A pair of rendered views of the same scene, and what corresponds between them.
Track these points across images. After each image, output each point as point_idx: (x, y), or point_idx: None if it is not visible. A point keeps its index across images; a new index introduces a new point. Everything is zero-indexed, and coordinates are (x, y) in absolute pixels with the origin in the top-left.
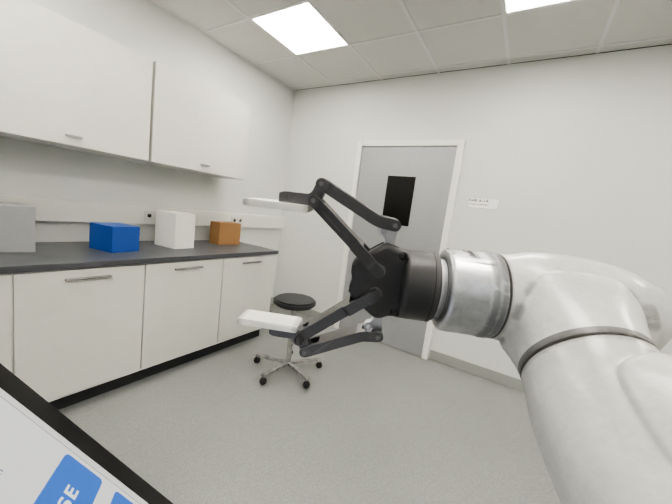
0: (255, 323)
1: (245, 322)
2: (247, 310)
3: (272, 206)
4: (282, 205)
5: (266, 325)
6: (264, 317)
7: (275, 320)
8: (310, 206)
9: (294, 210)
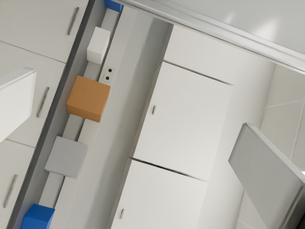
0: (16, 76)
1: (24, 71)
2: (30, 110)
3: (268, 144)
4: (282, 154)
5: (3, 82)
6: (13, 104)
7: (0, 107)
8: (303, 213)
9: (287, 168)
